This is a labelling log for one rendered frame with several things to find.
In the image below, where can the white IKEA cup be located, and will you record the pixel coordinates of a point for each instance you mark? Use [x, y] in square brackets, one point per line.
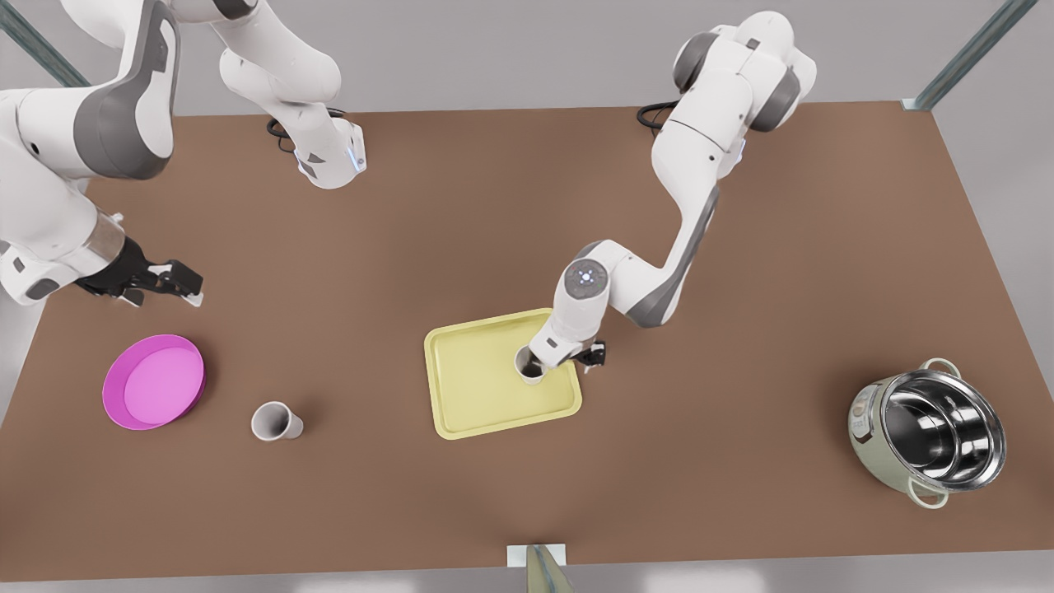
[273, 421]
[529, 372]

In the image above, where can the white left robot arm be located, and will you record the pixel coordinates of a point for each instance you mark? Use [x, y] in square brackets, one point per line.
[700, 156]

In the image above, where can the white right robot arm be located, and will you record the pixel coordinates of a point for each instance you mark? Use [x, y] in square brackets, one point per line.
[49, 132]

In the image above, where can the yellow rectangular tray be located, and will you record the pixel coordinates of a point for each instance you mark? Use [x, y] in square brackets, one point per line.
[486, 387]

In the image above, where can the pink round plate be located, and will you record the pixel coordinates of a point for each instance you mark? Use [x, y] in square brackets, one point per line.
[152, 383]

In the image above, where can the pale green steel pot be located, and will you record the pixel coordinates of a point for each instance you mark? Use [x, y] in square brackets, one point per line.
[939, 428]

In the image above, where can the silver frame post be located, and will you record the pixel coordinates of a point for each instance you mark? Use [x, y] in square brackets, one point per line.
[972, 53]
[37, 45]
[543, 568]

